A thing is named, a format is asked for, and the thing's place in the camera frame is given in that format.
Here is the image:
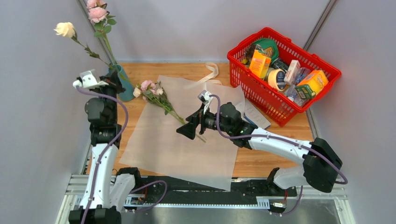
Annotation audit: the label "red plastic shopping basket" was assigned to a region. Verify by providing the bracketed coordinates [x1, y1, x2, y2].
[227, 27, 342, 126]

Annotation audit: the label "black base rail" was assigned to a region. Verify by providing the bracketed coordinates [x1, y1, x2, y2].
[125, 176, 297, 208]

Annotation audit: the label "masking tape roll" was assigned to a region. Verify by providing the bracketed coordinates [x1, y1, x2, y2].
[267, 69, 288, 92]

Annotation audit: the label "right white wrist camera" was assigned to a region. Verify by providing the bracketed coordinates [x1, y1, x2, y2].
[198, 90, 213, 114]

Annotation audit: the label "teal cylindrical vase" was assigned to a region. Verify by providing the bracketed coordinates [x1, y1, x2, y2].
[108, 64, 135, 102]

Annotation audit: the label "green snack bag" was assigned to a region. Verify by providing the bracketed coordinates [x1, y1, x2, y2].
[253, 38, 279, 61]

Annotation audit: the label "white wrapping paper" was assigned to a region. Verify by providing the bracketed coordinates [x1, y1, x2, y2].
[120, 76, 245, 191]

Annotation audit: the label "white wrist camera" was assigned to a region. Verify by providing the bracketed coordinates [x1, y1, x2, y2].
[198, 90, 213, 114]
[72, 69, 109, 89]

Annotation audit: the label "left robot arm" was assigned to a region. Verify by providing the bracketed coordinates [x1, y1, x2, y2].
[68, 70, 143, 224]

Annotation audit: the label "clear plastic bottle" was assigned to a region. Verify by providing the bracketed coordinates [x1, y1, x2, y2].
[284, 67, 311, 107]

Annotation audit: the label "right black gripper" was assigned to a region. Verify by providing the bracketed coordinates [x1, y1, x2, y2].
[176, 103, 233, 140]

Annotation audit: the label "white red small box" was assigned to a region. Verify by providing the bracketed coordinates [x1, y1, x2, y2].
[284, 60, 301, 85]

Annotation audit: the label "razor blister pack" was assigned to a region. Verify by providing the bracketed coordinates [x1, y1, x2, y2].
[243, 99, 271, 129]

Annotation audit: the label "dark snack packet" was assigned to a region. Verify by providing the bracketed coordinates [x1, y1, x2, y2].
[270, 57, 289, 72]

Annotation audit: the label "cream rose stem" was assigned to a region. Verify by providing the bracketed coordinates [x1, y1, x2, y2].
[54, 21, 118, 73]

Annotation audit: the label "cream printed ribbon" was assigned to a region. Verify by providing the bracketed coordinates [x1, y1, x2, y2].
[198, 62, 222, 85]

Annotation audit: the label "orange juice box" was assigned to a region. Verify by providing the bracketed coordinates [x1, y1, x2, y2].
[249, 50, 271, 79]

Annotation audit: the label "yellow green box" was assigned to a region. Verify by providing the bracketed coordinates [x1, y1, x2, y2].
[296, 70, 329, 99]

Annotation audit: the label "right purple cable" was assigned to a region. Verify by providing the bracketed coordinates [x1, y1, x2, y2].
[209, 94, 349, 217]

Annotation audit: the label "pink rose stem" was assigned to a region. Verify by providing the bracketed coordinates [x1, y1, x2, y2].
[85, 0, 117, 67]

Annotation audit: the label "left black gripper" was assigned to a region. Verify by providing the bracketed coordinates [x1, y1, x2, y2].
[94, 69, 126, 123]

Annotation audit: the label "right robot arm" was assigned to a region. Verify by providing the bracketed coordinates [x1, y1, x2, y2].
[176, 102, 342, 196]

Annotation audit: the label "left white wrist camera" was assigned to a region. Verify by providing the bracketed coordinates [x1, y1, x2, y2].
[72, 69, 109, 89]

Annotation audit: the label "pink and white flowers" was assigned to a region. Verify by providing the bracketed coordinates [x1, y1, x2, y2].
[133, 80, 187, 125]

